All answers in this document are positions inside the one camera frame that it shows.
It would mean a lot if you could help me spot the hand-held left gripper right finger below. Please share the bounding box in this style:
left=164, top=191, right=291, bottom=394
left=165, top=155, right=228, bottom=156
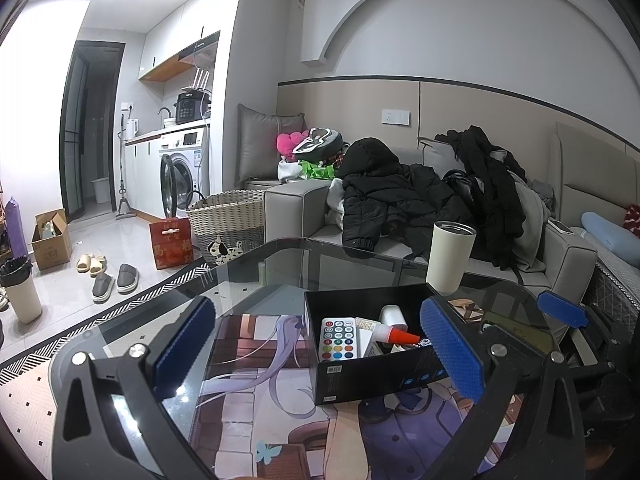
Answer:
left=419, top=295, right=586, bottom=480

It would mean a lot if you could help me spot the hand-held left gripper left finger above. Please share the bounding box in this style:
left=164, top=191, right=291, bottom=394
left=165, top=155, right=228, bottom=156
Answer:
left=51, top=295, right=217, bottom=480

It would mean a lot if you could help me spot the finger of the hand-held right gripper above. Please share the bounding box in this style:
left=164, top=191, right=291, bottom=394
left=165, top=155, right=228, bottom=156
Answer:
left=537, top=289, right=640, bottom=367

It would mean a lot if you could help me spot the white glue bottle red cap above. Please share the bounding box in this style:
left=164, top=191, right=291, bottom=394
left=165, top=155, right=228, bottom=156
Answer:
left=379, top=305, right=421, bottom=346

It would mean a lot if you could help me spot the black cardboard box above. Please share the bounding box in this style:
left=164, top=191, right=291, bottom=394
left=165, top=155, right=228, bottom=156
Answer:
left=303, top=282, right=453, bottom=406

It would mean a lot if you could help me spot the white remote control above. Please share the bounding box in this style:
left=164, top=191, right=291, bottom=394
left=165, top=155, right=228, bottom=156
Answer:
left=320, top=316, right=358, bottom=362

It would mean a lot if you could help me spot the brown sandal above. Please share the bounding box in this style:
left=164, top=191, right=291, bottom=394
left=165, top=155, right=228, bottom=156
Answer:
left=447, top=299, right=483, bottom=321

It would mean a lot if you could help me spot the dark green pouch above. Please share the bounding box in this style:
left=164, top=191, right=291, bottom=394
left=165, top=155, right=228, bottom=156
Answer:
left=482, top=310, right=556, bottom=356

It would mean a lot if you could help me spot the striped border rug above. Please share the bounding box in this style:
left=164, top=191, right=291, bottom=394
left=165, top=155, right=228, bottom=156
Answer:
left=0, top=260, right=216, bottom=461

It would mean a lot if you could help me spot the printed desk mat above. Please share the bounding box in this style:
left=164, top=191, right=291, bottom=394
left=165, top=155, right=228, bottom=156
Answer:
left=187, top=312, right=526, bottom=480

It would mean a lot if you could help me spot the grey slipper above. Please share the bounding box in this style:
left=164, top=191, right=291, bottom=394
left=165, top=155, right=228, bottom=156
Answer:
left=116, top=263, right=139, bottom=294
left=91, top=272, right=116, bottom=303

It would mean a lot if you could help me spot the white tumbler cup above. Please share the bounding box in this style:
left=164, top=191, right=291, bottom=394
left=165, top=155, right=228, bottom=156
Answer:
left=426, top=220, right=477, bottom=295

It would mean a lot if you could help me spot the grey garment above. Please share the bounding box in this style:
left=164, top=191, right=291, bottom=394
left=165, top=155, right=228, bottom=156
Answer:
left=515, top=180, right=553, bottom=273

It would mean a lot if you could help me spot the light blue bolster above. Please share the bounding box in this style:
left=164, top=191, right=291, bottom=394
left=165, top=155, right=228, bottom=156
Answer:
left=581, top=211, right=640, bottom=256

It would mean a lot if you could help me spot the red gift bag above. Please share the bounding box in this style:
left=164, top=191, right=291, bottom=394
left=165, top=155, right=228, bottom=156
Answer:
left=149, top=217, right=195, bottom=271

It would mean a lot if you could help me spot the pile of black clothes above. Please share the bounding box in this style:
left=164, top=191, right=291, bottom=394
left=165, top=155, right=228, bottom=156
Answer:
left=434, top=126, right=528, bottom=271

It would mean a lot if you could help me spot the wicker laundry basket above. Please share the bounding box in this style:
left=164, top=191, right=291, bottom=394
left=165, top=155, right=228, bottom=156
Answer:
left=186, top=190, right=266, bottom=266

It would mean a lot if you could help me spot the beige padded backrest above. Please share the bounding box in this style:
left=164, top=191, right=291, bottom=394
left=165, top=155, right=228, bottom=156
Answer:
left=550, top=120, right=640, bottom=226

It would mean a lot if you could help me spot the grey mop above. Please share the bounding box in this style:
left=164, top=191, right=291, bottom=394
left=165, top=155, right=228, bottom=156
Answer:
left=116, top=114, right=136, bottom=221

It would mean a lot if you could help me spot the brown cardboard box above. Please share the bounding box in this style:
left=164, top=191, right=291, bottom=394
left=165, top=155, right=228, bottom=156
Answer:
left=31, top=208, right=73, bottom=271

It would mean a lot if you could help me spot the black puffer jacket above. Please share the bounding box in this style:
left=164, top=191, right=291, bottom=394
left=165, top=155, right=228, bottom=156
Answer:
left=336, top=137, right=473, bottom=256

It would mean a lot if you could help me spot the white trash bin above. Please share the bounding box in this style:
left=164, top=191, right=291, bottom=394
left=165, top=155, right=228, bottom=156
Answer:
left=0, top=256, right=43, bottom=324

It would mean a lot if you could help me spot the grey sofa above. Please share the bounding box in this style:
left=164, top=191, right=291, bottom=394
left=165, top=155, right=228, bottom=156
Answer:
left=245, top=147, right=598, bottom=301

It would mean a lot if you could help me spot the white base cabinet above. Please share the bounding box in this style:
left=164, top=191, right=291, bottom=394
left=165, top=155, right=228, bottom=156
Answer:
left=124, top=135, right=161, bottom=216

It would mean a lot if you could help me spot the white washing machine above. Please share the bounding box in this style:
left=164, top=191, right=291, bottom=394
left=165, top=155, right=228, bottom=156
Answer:
left=159, top=126, right=211, bottom=221

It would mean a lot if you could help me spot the white garment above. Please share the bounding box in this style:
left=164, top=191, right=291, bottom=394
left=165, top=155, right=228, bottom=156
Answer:
left=325, top=179, right=347, bottom=231

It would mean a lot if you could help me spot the small grey cushion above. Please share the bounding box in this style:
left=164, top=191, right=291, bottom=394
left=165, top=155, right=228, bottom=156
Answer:
left=417, top=136, right=461, bottom=176

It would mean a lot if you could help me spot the large grey cushion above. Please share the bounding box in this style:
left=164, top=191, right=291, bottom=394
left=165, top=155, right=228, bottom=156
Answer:
left=235, top=104, right=307, bottom=188

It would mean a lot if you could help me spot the green cloth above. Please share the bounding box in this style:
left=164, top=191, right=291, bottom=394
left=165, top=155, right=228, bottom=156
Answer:
left=298, top=159, right=337, bottom=180

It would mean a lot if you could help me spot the pink plush toy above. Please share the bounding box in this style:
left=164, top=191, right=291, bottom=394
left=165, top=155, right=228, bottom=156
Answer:
left=276, top=130, right=311, bottom=158

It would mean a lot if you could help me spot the black pressure cooker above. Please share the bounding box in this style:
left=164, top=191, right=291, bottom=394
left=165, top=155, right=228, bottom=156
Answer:
left=173, top=91, right=211, bottom=125

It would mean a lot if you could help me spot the black framed glass door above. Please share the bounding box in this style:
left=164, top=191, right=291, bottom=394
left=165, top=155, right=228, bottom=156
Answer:
left=60, top=41, right=126, bottom=223

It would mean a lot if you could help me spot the black and white helmet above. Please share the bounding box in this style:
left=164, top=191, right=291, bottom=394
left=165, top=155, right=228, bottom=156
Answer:
left=291, top=127, right=344, bottom=156

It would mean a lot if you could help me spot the white wall cabinet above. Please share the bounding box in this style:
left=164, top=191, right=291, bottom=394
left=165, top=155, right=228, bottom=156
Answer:
left=139, top=0, right=236, bottom=81

